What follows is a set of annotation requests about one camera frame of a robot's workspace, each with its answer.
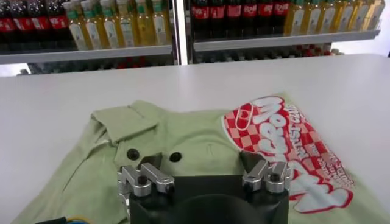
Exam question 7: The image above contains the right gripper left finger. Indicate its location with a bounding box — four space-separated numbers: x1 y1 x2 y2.
117 152 176 199

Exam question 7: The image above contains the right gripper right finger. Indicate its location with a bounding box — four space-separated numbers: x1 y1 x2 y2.
239 151 295 195

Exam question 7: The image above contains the light green polo shirt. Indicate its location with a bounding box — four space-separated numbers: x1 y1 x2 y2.
10 93 390 224

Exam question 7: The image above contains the white metal shelf rack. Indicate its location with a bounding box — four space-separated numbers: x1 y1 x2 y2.
0 0 183 75
182 0 381 63

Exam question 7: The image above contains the white cap yellow tea bottle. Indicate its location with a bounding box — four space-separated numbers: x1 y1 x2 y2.
319 0 338 34
285 0 305 36
152 0 171 46
350 0 369 32
335 0 353 33
100 0 120 49
367 0 386 31
304 0 321 35
63 0 88 51
82 0 103 50
135 0 156 47
117 0 137 48

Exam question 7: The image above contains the red cap cola bottle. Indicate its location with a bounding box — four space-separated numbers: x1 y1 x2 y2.
13 0 34 49
272 0 289 37
225 0 243 39
47 0 73 48
208 0 226 40
30 0 51 49
258 0 274 37
191 0 210 40
242 0 259 38
0 0 15 51

